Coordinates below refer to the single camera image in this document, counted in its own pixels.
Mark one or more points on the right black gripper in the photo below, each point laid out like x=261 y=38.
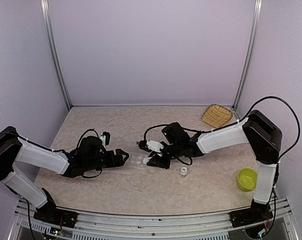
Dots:
x=159 y=163

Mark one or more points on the aluminium frame post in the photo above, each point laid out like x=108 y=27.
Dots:
x=54 y=53
x=249 y=53

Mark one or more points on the clear plastic pill organizer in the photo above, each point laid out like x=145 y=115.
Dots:
x=136 y=156

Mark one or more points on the left aluminium frame post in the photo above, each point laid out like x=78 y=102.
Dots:
x=54 y=53

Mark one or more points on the white pill bottle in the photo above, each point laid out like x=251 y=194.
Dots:
x=183 y=172
x=146 y=160

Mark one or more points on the right aluminium frame post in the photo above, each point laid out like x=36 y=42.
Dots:
x=249 y=53

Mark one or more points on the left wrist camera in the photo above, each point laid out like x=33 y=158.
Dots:
x=105 y=138

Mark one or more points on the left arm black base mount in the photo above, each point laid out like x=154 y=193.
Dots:
x=49 y=213

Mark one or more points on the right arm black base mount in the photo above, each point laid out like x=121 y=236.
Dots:
x=254 y=214

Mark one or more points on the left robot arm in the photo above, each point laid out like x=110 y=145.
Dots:
x=90 y=154

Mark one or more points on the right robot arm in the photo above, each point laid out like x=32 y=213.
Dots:
x=255 y=130

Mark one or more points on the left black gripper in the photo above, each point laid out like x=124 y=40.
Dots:
x=119 y=162

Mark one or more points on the front aluminium rail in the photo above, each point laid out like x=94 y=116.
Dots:
x=93 y=225

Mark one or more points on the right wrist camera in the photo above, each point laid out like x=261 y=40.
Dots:
x=150 y=146

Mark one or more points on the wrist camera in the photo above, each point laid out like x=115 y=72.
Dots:
x=150 y=146
x=105 y=138

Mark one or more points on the woven bamboo tray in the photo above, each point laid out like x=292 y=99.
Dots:
x=216 y=115

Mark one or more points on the lime green bowl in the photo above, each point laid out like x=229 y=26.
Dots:
x=246 y=179

